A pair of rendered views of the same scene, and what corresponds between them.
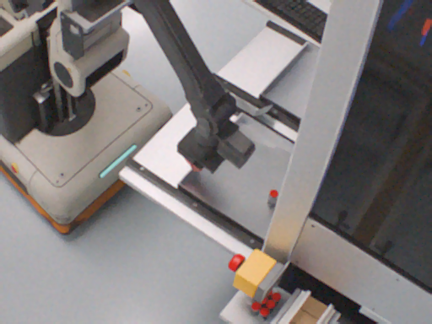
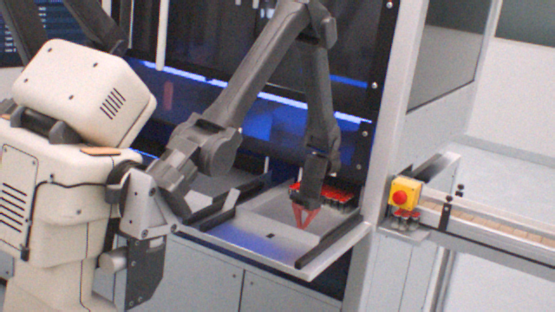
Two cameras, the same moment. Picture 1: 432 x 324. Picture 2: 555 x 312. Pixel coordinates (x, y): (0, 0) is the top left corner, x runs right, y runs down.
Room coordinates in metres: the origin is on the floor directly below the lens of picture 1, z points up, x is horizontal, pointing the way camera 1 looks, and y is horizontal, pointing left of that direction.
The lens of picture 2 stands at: (1.00, 1.61, 1.62)
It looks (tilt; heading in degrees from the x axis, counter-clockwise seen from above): 18 degrees down; 268
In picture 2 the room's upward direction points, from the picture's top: 8 degrees clockwise
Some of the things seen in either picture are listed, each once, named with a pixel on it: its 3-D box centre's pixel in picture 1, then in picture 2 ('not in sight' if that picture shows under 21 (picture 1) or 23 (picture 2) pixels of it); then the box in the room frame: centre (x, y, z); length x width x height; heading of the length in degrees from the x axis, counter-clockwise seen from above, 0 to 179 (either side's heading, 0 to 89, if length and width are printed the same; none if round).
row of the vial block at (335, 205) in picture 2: not in sight; (317, 198); (0.80, -0.21, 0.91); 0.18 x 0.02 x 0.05; 151
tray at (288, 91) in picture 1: (336, 101); (209, 176); (1.14, -0.30, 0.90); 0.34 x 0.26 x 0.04; 61
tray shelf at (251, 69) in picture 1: (281, 133); (241, 206); (1.02, -0.15, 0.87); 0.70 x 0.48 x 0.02; 151
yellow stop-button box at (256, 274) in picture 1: (256, 275); (405, 192); (0.56, -0.11, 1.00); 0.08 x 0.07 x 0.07; 61
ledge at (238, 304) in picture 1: (261, 310); (406, 229); (0.53, -0.14, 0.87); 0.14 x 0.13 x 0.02; 61
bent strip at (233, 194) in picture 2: (245, 100); (220, 204); (1.08, -0.05, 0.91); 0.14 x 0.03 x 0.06; 60
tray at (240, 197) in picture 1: (270, 187); (304, 209); (0.84, -0.13, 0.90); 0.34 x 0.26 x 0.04; 61
